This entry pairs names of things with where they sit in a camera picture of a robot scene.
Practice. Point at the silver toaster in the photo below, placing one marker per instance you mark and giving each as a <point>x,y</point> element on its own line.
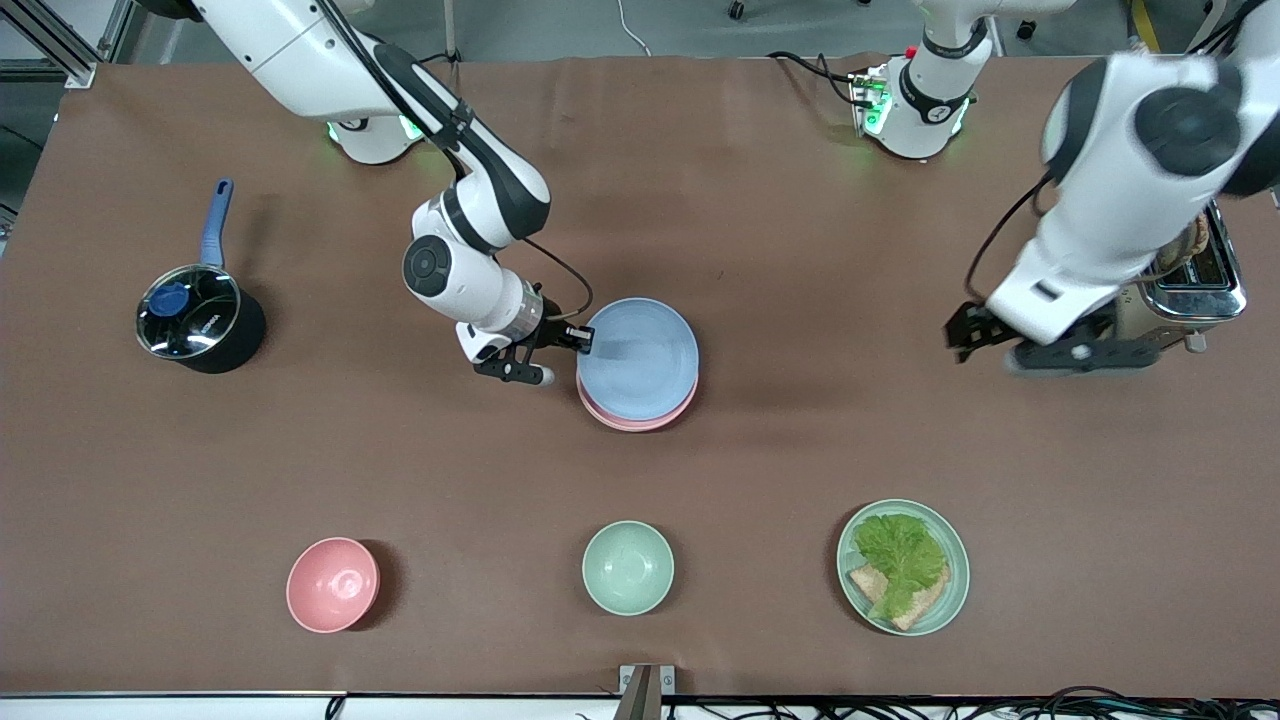
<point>1200,295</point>

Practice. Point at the blue plate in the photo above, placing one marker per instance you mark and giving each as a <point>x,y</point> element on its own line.
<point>637,360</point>

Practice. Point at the glass lid with blue knob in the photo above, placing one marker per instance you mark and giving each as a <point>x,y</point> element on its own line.
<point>190,312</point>

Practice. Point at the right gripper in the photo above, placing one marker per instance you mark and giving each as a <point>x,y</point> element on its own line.
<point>551,332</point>

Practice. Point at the pink bowl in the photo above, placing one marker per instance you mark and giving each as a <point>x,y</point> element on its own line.
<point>332,585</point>

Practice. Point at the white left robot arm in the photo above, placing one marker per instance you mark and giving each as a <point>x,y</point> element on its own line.
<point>1130,160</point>

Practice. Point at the toasted bread slice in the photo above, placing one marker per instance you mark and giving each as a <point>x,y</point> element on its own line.
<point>1190,240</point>

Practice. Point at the pink plate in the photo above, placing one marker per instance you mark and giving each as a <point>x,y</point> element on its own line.
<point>640,424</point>

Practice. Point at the green lettuce leaf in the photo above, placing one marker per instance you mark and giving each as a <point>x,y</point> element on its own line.
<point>900,550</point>

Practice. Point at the green plate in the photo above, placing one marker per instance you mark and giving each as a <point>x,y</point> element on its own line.
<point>955,590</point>

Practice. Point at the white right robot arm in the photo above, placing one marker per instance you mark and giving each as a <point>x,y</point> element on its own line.
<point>300,50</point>

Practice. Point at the brown bread slice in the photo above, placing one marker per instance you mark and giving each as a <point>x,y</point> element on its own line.
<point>925,605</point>

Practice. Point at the aluminium frame profile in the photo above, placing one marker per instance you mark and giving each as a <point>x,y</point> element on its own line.
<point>1215,35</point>
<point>55,40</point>

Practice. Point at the green bowl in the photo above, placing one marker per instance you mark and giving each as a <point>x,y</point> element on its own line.
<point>628,567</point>

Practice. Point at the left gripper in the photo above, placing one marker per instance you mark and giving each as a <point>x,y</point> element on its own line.
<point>968,329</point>

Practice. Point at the metal table bracket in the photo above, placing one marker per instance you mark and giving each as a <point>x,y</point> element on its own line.
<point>645,690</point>

